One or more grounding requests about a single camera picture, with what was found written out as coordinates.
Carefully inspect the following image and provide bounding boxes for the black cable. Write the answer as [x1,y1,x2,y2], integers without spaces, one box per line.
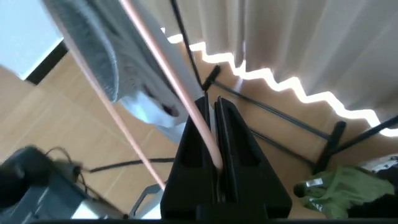
[88,157,175,174]

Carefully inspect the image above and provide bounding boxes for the pink clothes hanger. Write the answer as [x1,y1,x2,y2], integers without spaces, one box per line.
[42,0,224,191]

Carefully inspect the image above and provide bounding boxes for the black clothes rack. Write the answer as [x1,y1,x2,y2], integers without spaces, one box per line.
[169,0,398,175]

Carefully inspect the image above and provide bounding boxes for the green garment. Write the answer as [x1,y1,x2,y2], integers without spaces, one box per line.
[293,164,396,220]

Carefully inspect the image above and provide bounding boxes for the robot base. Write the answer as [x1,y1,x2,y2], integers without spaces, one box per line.
[0,145,164,220]

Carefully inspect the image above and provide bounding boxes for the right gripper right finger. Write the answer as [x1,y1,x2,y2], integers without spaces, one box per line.
[215,96,293,219]

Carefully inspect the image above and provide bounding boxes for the pale grey shorts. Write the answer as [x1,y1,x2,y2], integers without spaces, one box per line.
[42,0,206,144]

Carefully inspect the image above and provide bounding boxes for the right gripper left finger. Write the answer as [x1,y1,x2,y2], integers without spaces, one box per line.
[160,96,218,219]

